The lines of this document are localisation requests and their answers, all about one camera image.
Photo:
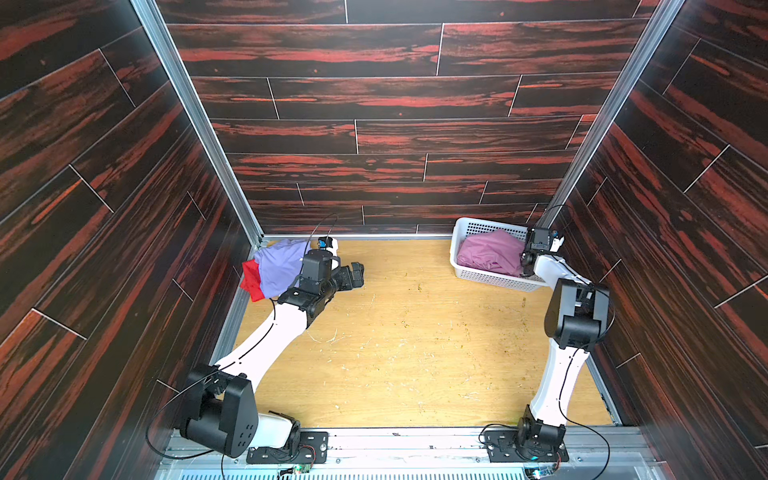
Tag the aluminium left floor rail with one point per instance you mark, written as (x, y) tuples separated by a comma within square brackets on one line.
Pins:
[(227, 338)]

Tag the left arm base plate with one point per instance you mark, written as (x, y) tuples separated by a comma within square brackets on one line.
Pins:
[(305, 447)]

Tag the aluminium front rail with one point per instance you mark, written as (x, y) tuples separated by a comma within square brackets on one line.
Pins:
[(602, 452)]

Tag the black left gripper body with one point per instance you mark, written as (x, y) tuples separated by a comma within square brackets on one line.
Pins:
[(341, 281)]

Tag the folded lavender t-shirt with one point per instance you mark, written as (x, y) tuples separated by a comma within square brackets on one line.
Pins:
[(279, 265)]

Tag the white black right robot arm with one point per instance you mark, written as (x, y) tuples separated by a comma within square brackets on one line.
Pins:
[(575, 321)]

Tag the folded red t-shirt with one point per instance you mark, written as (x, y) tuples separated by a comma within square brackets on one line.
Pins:
[(251, 281)]

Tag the aluminium back floor rail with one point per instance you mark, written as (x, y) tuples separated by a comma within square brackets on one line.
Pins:
[(363, 237)]

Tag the aluminium corner post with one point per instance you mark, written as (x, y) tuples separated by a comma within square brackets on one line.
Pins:
[(168, 54), (650, 39)]

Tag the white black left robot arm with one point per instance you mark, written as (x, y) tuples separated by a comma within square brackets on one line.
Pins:
[(218, 409)]

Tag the aluminium left corner post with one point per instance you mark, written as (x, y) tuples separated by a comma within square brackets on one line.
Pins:
[(168, 54)]

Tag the aluminium right corner post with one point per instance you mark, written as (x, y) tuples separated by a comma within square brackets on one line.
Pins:
[(650, 39)]

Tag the magenta t-shirt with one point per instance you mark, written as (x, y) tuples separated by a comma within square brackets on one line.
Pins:
[(496, 252)]

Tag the white perforated plastic basket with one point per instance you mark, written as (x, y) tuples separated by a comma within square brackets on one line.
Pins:
[(467, 226)]

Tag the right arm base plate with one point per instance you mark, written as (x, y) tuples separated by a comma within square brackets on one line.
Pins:
[(507, 445)]

